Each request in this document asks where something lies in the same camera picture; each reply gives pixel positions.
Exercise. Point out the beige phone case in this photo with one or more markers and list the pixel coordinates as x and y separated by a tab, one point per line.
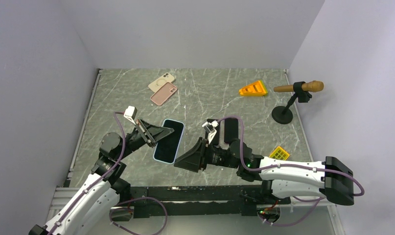
159	82

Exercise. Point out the brown microphone on stand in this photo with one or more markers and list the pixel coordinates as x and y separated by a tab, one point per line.
301	92

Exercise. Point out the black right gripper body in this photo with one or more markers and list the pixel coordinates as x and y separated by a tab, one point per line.
215	156

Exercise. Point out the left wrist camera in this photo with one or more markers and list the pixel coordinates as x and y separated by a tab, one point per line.
130	114

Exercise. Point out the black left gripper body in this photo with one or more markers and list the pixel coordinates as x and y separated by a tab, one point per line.
140	138

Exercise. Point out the pink phone case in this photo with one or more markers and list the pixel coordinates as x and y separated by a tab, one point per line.
163	94

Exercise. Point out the yellow grid toy block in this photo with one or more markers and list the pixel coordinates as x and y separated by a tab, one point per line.
279	154

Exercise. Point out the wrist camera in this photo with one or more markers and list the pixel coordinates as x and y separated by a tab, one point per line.
210	129
130	114

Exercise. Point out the orange triangular toy block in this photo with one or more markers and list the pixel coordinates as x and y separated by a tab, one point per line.
254	89

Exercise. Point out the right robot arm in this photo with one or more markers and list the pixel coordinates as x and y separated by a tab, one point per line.
330	179

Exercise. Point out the black phone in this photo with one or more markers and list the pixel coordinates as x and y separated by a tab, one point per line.
231	130

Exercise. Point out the black base frame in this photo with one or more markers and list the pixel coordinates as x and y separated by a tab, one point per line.
245	200

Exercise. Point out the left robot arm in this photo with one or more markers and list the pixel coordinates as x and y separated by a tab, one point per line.
103	187

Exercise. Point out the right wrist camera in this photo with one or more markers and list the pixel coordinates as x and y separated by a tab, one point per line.
210	129

